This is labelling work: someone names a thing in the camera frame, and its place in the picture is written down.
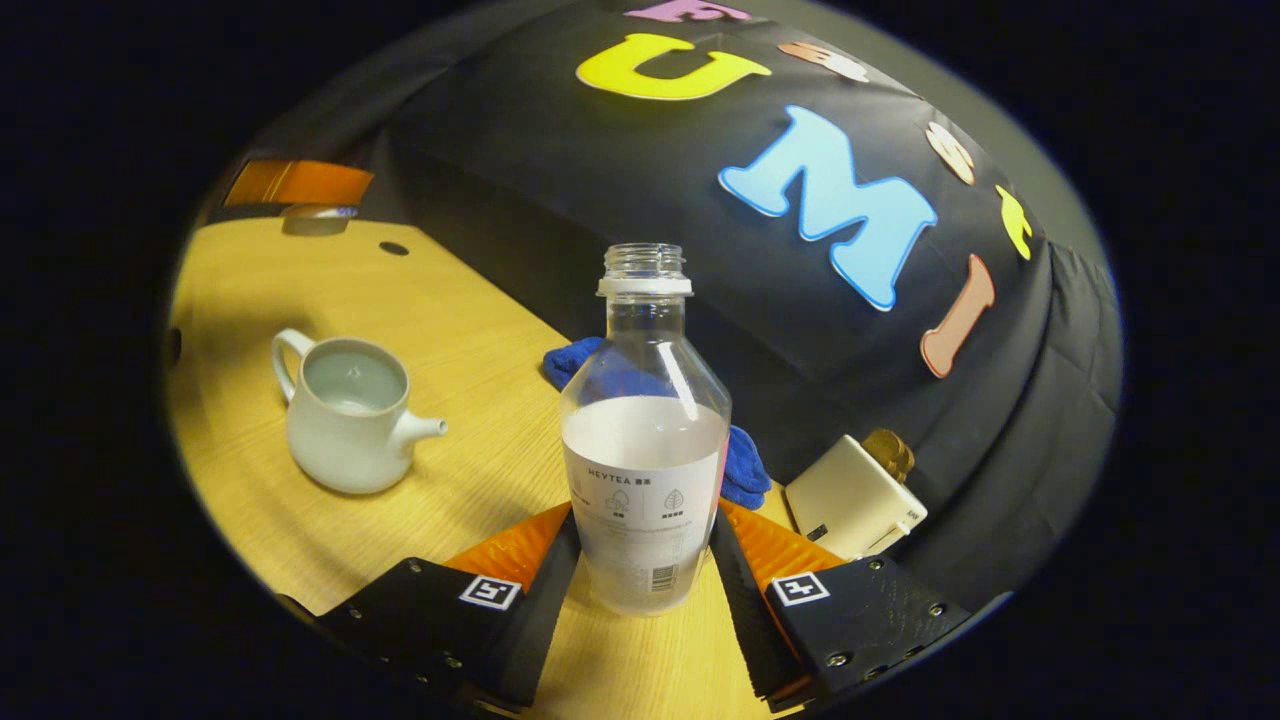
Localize white toaster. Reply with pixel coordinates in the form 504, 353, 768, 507
784, 434, 929, 562

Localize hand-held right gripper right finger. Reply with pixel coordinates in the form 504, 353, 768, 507
709, 499, 973, 711

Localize blue towel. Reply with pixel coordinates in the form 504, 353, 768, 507
543, 336, 772, 511

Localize white ceramic teacup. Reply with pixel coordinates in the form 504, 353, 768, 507
271, 328, 449, 496

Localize brown toast slice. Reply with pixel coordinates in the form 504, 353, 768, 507
862, 428, 917, 485

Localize clear plastic water bottle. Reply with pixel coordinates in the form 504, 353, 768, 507
559, 242, 734, 617

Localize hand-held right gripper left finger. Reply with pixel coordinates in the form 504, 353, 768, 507
315, 502, 583, 711

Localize black backdrop cloth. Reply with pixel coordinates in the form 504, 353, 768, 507
205, 0, 1123, 613

